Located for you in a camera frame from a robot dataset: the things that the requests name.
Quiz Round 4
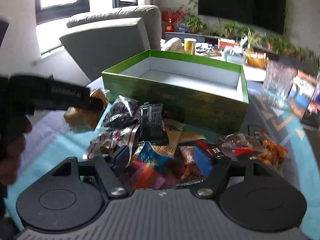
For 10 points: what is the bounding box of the orange peanut snack bag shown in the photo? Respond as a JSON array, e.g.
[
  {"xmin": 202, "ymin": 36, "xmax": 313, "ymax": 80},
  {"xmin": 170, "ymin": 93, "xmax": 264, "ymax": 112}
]
[{"xmin": 257, "ymin": 130, "xmax": 288, "ymax": 166}]

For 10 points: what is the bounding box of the grey armchair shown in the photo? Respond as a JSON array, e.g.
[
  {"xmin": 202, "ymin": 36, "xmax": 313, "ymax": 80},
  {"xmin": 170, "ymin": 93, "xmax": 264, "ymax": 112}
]
[{"xmin": 59, "ymin": 5, "xmax": 162, "ymax": 81}]

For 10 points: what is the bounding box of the clear glass pitcher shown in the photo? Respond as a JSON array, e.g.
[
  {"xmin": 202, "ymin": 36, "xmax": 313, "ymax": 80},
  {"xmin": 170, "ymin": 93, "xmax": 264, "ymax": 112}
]
[{"xmin": 261, "ymin": 60, "xmax": 300, "ymax": 109}]

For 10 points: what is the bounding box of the spider plant in pot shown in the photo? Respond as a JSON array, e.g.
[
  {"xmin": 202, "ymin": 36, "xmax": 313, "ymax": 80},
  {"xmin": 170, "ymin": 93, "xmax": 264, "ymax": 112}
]
[{"xmin": 241, "ymin": 27, "xmax": 261, "ymax": 51}]

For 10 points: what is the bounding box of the red candy packet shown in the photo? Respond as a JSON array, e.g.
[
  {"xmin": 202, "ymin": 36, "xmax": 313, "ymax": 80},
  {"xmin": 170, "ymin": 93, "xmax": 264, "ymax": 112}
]
[{"xmin": 197, "ymin": 141, "xmax": 223, "ymax": 156}]

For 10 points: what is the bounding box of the long tan snack bar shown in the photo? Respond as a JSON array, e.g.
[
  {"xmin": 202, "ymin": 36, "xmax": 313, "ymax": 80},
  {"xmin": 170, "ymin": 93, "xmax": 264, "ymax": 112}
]
[{"xmin": 163, "ymin": 119, "xmax": 206, "ymax": 154}]

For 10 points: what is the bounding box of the black wall television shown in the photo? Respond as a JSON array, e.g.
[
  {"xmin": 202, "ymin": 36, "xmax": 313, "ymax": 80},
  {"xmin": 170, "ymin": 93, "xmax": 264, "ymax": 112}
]
[{"xmin": 198, "ymin": 0, "xmax": 286, "ymax": 34}]

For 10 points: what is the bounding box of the woven wicker basket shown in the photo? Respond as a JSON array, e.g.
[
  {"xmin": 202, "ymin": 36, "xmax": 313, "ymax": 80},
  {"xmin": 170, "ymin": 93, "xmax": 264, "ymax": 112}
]
[{"xmin": 245, "ymin": 51, "xmax": 268, "ymax": 69}]

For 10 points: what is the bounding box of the rice cracker snack packet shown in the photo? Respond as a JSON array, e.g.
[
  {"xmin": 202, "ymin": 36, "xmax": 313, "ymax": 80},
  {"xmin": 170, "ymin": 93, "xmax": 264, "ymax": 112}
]
[{"xmin": 63, "ymin": 88, "xmax": 110, "ymax": 133}]

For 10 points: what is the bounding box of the person's left hand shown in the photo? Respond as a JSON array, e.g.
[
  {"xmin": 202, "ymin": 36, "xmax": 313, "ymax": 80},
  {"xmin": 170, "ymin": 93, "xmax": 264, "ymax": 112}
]
[{"xmin": 1, "ymin": 115, "xmax": 32, "ymax": 186}]

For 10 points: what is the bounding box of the red flower decoration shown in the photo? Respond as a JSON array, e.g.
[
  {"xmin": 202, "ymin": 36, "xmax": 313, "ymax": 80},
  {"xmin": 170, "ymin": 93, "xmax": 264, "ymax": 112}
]
[{"xmin": 161, "ymin": 5, "xmax": 189, "ymax": 32}]

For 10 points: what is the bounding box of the light blue tissue box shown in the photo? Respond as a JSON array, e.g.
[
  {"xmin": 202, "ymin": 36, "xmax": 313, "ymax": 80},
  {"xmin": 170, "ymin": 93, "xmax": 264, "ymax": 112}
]
[{"xmin": 221, "ymin": 46, "xmax": 246, "ymax": 65}]

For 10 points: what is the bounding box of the white oval coffee table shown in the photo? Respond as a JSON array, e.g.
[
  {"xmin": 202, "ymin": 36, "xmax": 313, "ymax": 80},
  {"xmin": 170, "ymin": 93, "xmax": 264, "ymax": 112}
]
[{"xmin": 195, "ymin": 42, "xmax": 267, "ymax": 82}]

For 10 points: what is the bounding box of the blue white carton box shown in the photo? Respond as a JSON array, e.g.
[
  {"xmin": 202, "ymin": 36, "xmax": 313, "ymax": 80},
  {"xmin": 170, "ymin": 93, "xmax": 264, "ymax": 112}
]
[{"xmin": 289, "ymin": 70, "xmax": 319, "ymax": 120}]

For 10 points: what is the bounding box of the blue patterned table mat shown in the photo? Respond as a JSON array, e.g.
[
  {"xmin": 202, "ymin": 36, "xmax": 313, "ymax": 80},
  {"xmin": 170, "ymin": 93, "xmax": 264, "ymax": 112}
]
[{"xmin": 4, "ymin": 80, "xmax": 320, "ymax": 235}]

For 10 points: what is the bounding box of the green cardboard box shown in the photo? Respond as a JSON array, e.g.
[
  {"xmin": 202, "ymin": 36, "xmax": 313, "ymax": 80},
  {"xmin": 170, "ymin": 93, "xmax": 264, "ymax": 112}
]
[{"xmin": 102, "ymin": 50, "xmax": 249, "ymax": 135}]

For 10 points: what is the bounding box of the red white printed snack bag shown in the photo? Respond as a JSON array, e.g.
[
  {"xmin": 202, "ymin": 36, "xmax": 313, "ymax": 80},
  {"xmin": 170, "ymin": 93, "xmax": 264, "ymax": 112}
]
[{"xmin": 82, "ymin": 124, "xmax": 140, "ymax": 160}]

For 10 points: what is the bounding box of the clear dried dates packet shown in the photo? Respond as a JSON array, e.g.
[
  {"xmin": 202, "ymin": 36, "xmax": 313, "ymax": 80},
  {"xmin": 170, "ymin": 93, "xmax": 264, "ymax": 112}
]
[{"xmin": 215, "ymin": 133, "xmax": 263, "ymax": 159}]

